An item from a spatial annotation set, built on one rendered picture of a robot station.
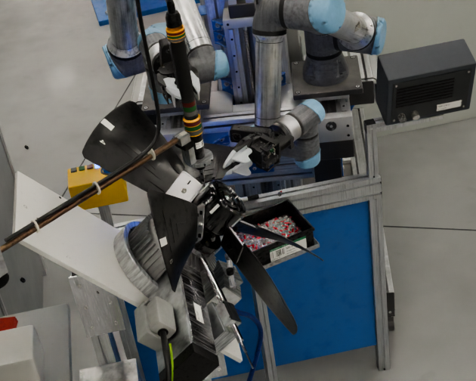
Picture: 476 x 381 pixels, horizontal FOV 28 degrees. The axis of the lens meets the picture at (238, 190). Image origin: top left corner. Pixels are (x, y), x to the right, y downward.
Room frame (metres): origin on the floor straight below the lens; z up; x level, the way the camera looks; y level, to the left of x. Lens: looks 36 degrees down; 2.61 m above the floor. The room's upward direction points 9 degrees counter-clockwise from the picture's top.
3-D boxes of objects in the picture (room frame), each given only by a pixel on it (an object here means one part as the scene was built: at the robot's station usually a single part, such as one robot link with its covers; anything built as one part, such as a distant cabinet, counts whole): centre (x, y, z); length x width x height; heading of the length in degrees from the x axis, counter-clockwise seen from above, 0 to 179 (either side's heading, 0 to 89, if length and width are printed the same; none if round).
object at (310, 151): (2.25, -0.20, 1.08); 0.11 x 0.08 x 0.11; 58
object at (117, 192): (2.29, 0.40, 1.02); 0.16 x 0.10 x 0.11; 94
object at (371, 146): (2.35, -0.42, 0.96); 0.03 x 0.03 x 0.20; 4
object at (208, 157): (1.95, 0.09, 1.33); 0.09 x 0.07 x 0.10; 129
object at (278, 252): (2.16, -0.07, 0.84); 0.22 x 0.17 x 0.07; 109
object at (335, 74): (2.70, -0.34, 1.09); 0.15 x 0.15 x 0.10
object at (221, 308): (1.61, 0.07, 1.08); 0.07 x 0.04 x 0.06; 15
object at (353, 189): (2.32, 0.01, 0.82); 0.90 x 0.04 x 0.08; 94
